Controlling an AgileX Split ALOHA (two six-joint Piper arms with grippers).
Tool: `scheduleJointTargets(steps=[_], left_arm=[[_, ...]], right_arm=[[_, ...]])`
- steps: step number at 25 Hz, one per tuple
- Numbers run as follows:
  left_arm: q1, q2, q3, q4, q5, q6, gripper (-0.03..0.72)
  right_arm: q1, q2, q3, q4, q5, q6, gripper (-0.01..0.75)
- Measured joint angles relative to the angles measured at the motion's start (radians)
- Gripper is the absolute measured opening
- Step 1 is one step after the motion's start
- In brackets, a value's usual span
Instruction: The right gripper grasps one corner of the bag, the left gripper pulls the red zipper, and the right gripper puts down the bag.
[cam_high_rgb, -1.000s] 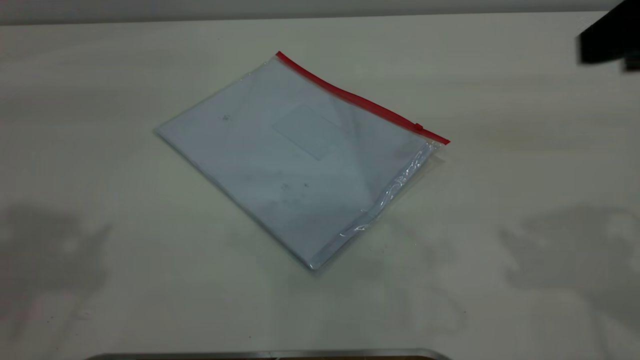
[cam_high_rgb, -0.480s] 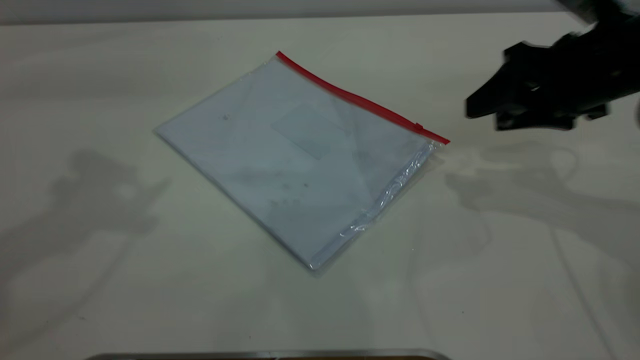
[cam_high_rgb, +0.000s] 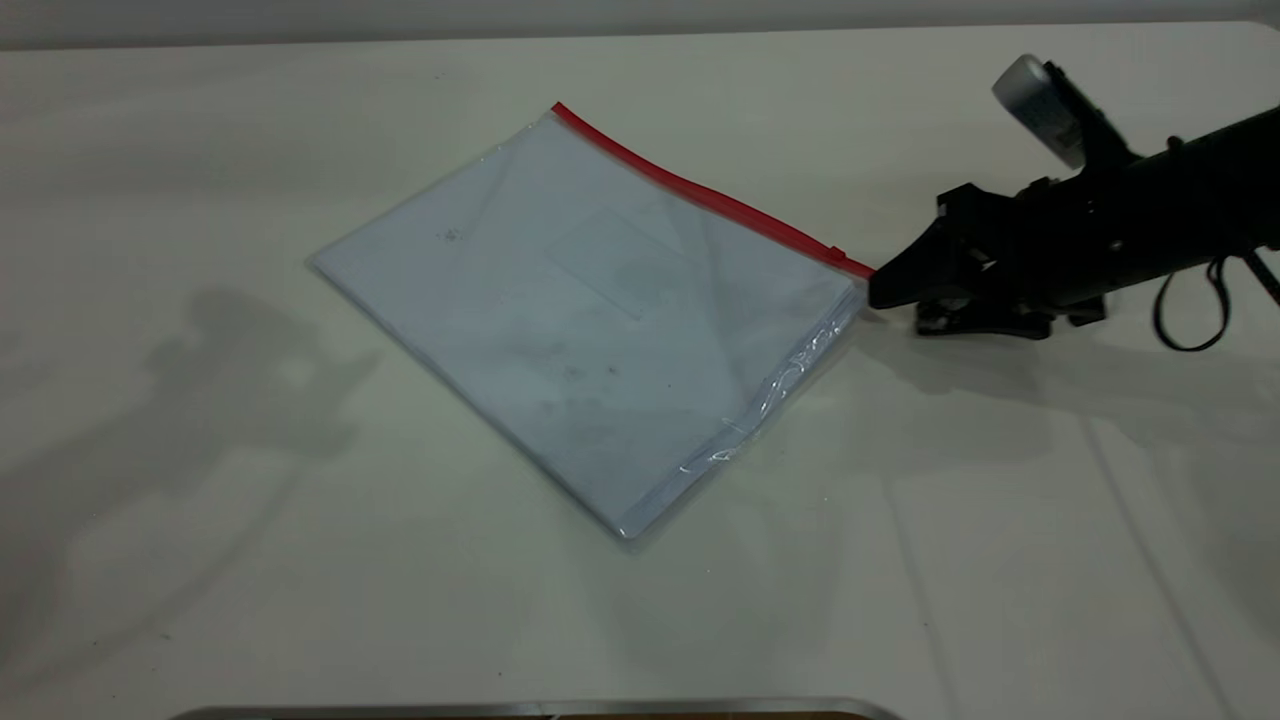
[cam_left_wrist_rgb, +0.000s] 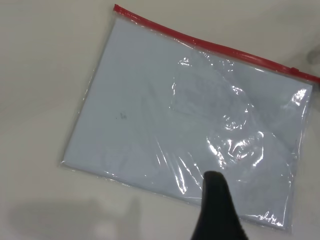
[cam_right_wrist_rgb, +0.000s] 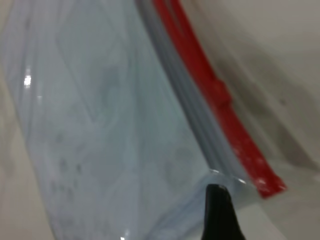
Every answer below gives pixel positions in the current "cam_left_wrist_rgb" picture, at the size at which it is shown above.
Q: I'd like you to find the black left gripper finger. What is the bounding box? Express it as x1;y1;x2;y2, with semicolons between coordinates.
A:
189;170;251;240

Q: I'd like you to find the clear plastic zipper bag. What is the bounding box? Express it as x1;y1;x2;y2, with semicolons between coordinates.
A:
59;3;320;235

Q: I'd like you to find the white paper stack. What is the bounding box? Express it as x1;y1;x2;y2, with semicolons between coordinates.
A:
61;18;315;230

